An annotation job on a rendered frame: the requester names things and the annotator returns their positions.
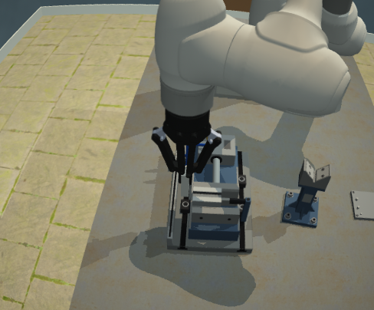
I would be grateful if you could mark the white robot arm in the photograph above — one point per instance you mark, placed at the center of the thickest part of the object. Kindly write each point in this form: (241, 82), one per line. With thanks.
(280, 60)

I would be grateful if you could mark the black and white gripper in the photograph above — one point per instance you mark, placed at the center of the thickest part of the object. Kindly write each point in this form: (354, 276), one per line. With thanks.
(188, 131)

